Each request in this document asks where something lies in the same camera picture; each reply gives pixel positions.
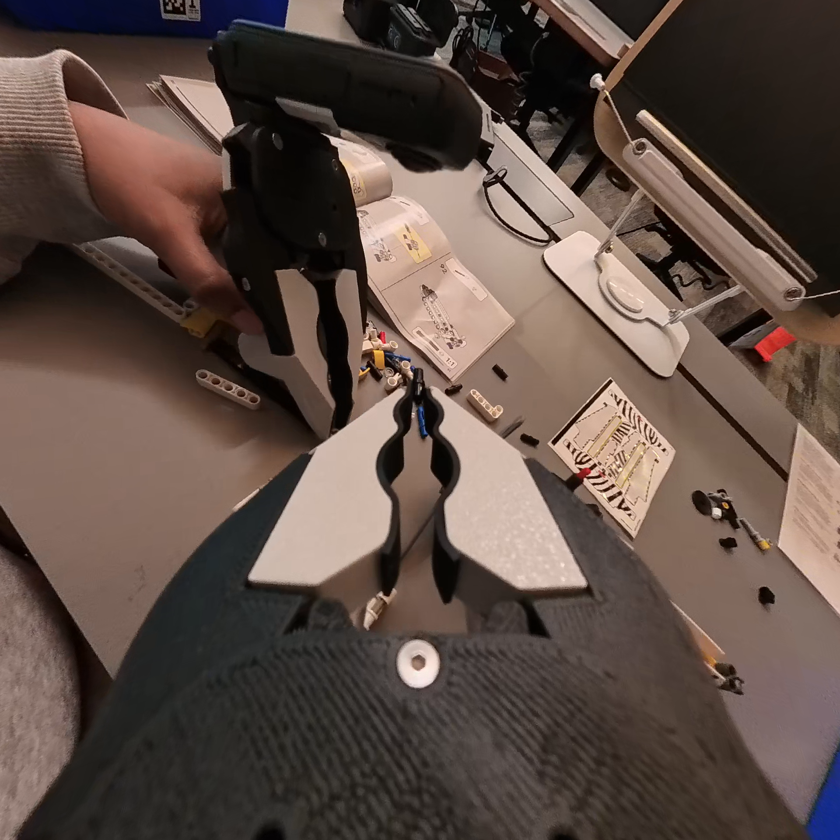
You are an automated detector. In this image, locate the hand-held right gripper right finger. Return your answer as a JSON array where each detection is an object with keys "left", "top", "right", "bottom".
[{"left": 425, "top": 388, "right": 589, "bottom": 622}]

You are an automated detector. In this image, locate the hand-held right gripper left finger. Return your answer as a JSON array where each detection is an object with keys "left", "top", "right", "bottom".
[{"left": 248, "top": 387, "right": 422, "bottom": 626}]

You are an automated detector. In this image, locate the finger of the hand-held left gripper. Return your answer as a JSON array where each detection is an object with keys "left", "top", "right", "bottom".
[
  {"left": 238, "top": 266, "right": 350, "bottom": 439},
  {"left": 328, "top": 266, "right": 368, "bottom": 422}
]

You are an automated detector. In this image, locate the zebra-striped lego aeroplane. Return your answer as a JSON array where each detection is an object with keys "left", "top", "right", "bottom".
[{"left": 563, "top": 467, "right": 747, "bottom": 697}]

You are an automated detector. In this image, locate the person's left forearm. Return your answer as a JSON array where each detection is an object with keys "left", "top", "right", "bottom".
[{"left": 0, "top": 49, "right": 130, "bottom": 283}]

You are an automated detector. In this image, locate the short white lego beam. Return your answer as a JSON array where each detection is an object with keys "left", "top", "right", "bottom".
[{"left": 195, "top": 369, "right": 263, "bottom": 410}]

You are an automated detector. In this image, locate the lego instruction booklet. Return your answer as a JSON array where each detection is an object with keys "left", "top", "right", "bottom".
[{"left": 147, "top": 74, "right": 517, "bottom": 383}]

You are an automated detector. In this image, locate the long white lego beam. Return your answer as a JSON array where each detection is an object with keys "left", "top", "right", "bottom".
[{"left": 71, "top": 241, "right": 198, "bottom": 324}]

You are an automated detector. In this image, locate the black grey lego subassembly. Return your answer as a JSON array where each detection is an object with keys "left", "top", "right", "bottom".
[{"left": 691, "top": 488, "right": 743, "bottom": 524}]

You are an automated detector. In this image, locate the person's left hand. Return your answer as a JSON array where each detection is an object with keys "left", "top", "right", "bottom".
[{"left": 69, "top": 101, "right": 265, "bottom": 336}]

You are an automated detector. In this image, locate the zebra-striped sticker sheet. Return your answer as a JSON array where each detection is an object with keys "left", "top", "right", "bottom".
[{"left": 547, "top": 377, "right": 677, "bottom": 540}]

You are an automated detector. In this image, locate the black battery charger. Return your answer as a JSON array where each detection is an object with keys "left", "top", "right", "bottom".
[{"left": 343, "top": 0, "right": 458, "bottom": 58}]

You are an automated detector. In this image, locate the white printed paper sheet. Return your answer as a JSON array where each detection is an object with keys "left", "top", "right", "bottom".
[{"left": 777, "top": 423, "right": 840, "bottom": 614}]

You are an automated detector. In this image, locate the red orange object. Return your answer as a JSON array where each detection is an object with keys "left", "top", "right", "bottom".
[{"left": 755, "top": 325, "right": 798, "bottom": 363}]

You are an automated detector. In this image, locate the black cable loop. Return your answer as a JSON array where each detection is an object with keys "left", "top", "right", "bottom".
[{"left": 482, "top": 167, "right": 559, "bottom": 245}]

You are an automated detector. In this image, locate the grey desk cable hatch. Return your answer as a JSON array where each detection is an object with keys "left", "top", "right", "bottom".
[{"left": 484, "top": 134, "right": 576, "bottom": 228}]

